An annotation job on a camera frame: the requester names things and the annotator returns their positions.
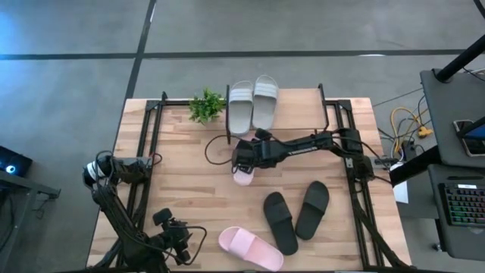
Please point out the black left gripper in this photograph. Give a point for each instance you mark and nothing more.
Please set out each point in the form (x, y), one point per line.
(176, 235)

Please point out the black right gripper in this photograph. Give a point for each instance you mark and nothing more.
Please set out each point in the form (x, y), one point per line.
(257, 153)

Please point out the grey slide sandal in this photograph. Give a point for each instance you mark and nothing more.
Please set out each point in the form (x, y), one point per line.
(240, 110)
(264, 106)

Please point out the black slide sandal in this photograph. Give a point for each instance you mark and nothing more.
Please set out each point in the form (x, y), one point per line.
(312, 210)
(280, 223)

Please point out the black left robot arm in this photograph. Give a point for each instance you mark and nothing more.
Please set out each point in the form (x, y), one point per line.
(113, 204)

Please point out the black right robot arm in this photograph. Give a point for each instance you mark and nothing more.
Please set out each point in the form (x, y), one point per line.
(303, 148)

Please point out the small green potted plant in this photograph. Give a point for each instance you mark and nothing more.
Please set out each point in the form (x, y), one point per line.
(206, 107)

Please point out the white paper sheet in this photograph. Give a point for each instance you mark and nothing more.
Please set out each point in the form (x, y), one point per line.
(401, 193)

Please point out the black power strip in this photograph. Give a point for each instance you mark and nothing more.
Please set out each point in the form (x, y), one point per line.
(408, 149)

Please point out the grey metal stand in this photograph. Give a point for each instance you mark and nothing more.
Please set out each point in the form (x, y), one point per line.
(22, 186)

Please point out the black diagonal beam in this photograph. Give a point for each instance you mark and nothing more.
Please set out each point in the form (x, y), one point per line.
(413, 167)

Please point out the black device with blue light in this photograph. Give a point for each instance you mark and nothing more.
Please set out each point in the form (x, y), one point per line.
(13, 161)

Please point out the grey cart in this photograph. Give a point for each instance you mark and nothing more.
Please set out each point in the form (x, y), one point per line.
(443, 113)

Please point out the smartphone with dark screen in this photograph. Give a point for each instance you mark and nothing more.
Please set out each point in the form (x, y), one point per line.
(468, 142)

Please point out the backlit keyboard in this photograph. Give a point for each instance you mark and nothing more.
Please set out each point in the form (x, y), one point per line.
(466, 204)

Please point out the black round pole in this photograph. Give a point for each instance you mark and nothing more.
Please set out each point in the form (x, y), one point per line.
(460, 58)

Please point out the wooden shelf with black frame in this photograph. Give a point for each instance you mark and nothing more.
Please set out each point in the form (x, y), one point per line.
(299, 110)

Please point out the black metal rig frame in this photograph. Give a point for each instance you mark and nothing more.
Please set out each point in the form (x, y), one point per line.
(356, 212)

